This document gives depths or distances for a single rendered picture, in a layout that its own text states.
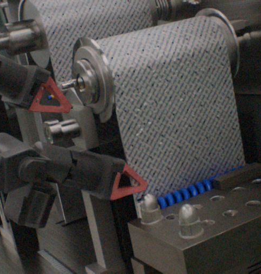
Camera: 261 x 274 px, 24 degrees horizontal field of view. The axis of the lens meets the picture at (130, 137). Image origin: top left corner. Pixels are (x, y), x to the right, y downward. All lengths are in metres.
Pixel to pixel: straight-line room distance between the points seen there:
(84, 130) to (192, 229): 0.28
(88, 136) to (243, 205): 0.29
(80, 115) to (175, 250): 0.30
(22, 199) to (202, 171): 0.34
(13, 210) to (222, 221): 0.31
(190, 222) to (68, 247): 0.46
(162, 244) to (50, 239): 0.50
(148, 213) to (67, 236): 0.42
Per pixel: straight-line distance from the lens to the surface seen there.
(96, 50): 0.97
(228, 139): 1.10
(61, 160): 0.91
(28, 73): 0.97
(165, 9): 1.35
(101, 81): 0.97
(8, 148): 0.86
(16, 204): 0.92
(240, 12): 1.18
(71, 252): 1.24
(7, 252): 1.33
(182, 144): 1.04
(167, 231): 0.90
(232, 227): 0.88
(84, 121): 1.03
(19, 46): 1.21
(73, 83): 1.02
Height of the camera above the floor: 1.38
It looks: 13 degrees down
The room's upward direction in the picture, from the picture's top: 11 degrees counter-clockwise
